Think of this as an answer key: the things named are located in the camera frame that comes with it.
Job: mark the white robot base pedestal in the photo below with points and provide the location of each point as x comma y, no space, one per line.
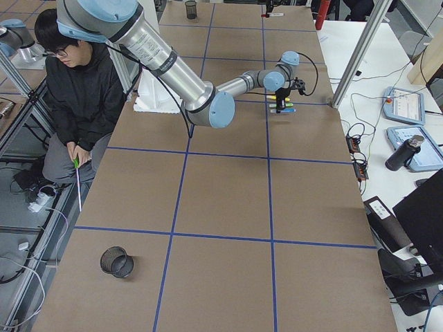
153,97

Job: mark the teach pendant tablet far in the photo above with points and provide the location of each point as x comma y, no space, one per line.
404,106

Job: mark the aluminium frame post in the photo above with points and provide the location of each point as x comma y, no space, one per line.
362,46

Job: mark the brown paper table mat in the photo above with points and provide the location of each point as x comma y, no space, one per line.
258,226

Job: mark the teach pendant tablet near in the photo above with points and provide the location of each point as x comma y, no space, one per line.
430,156

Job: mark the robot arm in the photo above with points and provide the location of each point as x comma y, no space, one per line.
123,22
16,38

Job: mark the black cup near arm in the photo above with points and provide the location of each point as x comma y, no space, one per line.
191,9

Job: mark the red cylinder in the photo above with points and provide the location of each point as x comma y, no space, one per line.
322,13

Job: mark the black monitor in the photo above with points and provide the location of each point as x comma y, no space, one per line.
420,215

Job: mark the yellow marker pen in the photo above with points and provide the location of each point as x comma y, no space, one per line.
273,97

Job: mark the seated person in black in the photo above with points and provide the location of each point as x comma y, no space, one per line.
85,99

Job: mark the teach pendant tablet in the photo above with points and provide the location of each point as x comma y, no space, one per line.
404,106
430,156

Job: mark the blue marker pen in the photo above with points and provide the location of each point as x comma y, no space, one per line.
284,111

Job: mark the red marker pen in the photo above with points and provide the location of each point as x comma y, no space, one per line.
272,14

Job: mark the green marker pen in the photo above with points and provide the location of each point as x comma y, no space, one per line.
284,106

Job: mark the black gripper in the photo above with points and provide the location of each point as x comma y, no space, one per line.
282,93

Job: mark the black water bottle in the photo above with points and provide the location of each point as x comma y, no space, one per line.
403,155

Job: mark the black mesh cup far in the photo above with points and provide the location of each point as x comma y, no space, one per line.
116,262

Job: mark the green handled stick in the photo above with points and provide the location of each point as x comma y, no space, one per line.
78,183

